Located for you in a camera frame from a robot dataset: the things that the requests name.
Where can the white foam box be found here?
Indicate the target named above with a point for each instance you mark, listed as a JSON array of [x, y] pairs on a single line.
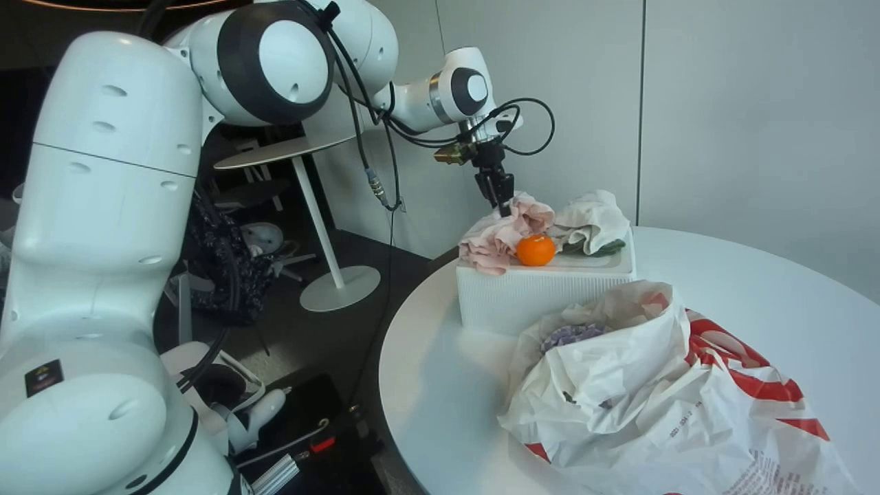
[[532, 297]]

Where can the orange fruit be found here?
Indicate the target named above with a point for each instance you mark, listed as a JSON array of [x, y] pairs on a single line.
[[538, 250]]

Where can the white pedestal side table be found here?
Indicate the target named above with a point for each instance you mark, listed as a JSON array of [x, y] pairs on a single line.
[[276, 152]]

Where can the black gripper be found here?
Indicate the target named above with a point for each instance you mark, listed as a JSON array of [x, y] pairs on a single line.
[[489, 158]]

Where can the white red plastic bag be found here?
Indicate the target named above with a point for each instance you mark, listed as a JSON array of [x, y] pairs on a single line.
[[642, 412]]

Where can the white and green cloth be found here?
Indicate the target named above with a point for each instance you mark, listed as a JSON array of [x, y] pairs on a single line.
[[593, 220]]

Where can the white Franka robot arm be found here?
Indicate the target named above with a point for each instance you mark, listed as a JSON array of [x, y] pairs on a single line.
[[100, 182]]

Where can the black patterned fabric heap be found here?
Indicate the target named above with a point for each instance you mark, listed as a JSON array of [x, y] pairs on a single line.
[[220, 264]]

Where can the aluminium profile bar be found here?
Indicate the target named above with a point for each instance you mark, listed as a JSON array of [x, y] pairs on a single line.
[[276, 477]]

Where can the purple checkered cloth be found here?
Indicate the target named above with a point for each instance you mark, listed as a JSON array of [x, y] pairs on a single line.
[[568, 334]]

